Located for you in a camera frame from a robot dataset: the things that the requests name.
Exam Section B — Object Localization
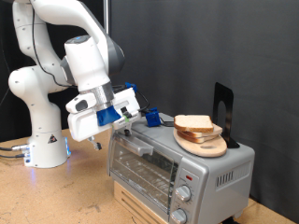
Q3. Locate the black curtain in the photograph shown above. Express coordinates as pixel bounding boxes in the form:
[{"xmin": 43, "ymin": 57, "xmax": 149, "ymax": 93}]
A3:
[{"xmin": 0, "ymin": 0, "xmax": 108, "ymax": 143}]

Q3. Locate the white bread slice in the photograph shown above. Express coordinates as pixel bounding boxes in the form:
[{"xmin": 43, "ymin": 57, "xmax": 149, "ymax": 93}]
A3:
[
  {"xmin": 173, "ymin": 114, "xmax": 215, "ymax": 134},
  {"xmin": 176, "ymin": 130, "xmax": 220, "ymax": 145},
  {"xmin": 181, "ymin": 123, "xmax": 224, "ymax": 139}
]

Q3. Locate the grey backdrop cloth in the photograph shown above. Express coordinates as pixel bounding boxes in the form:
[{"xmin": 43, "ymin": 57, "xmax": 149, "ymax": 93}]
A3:
[{"xmin": 108, "ymin": 0, "xmax": 299, "ymax": 223}]

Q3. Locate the black base cable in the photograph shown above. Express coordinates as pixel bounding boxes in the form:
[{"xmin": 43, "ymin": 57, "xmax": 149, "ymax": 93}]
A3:
[{"xmin": 0, "ymin": 152, "xmax": 26, "ymax": 160}]

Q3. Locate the vertical metal pole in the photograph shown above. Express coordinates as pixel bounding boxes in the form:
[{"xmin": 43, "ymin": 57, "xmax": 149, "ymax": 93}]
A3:
[{"xmin": 103, "ymin": 0, "xmax": 110, "ymax": 35}]

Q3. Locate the black spatula with blue block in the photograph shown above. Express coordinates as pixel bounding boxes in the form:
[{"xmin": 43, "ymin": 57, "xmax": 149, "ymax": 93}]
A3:
[{"xmin": 138, "ymin": 106, "xmax": 176, "ymax": 128}]

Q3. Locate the glass oven door with handle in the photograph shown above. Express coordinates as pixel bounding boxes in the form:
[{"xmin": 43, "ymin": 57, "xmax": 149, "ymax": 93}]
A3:
[{"xmin": 107, "ymin": 127, "xmax": 180, "ymax": 217}]

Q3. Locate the silver toaster oven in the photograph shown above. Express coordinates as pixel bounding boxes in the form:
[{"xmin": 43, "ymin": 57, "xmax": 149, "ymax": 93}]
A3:
[{"xmin": 107, "ymin": 112, "xmax": 256, "ymax": 224}]

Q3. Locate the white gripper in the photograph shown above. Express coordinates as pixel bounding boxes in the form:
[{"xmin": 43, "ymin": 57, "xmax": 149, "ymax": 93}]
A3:
[{"xmin": 67, "ymin": 87, "xmax": 142, "ymax": 151}]

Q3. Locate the wooden crate under oven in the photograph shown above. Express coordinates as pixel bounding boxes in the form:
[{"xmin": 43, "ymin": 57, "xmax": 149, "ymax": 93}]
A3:
[{"xmin": 113, "ymin": 180, "xmax": 169, "ymax": 224}]

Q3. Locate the oval wooden cutting board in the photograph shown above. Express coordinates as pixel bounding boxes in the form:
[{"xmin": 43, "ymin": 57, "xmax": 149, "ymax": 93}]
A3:
[{"xmin": 172, "ymin": 128, "xmax": 228, "ymax": 159}]

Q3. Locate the cable with silver connector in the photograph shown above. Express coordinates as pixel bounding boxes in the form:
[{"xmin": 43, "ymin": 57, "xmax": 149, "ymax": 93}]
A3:
[{"xmin": 0, "ymin": 143, "xmax": 31, "ymax": 153}]

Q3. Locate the wire oven rack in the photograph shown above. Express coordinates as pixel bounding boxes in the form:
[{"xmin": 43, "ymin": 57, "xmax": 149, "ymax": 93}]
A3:
[{"xmin": 111, "ymin": 148, "xmax": 177, "ymax": 209}]

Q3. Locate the silver oven knob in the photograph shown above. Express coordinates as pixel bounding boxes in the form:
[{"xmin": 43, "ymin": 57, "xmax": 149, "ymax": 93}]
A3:
[
  {"xmin": 175, "ymin": 185, "xmax": 192, "ymax": 203},
  {"xmin": 170, "ymin": 208, "xmax": 188, "ymax": 224}
]

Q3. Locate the black metal bookend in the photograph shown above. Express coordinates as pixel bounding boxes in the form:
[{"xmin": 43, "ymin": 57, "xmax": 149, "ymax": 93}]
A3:
[{"xmin": 212, "ymin": 81, "xmax": 241, "ymax": 149}]

